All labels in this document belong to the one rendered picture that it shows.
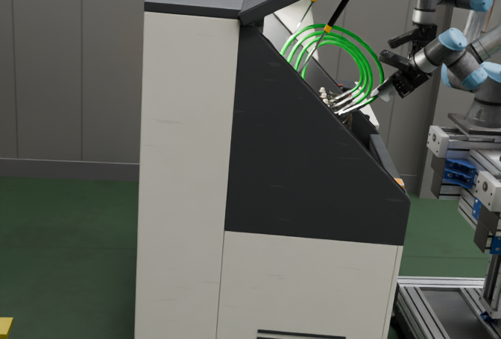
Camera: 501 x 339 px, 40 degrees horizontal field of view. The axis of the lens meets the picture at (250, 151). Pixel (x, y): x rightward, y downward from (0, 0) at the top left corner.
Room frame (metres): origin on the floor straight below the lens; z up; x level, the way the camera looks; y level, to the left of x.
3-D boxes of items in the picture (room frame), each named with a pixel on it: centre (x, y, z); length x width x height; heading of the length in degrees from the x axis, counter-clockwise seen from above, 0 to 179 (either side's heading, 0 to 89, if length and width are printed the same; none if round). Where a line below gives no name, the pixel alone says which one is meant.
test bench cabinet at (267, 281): (2.36, -0.23, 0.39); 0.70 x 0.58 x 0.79; 0
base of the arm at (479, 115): (2.68, -0.92, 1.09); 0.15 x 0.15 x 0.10
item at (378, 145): (2.37, -0.49, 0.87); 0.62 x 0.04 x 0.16; 0
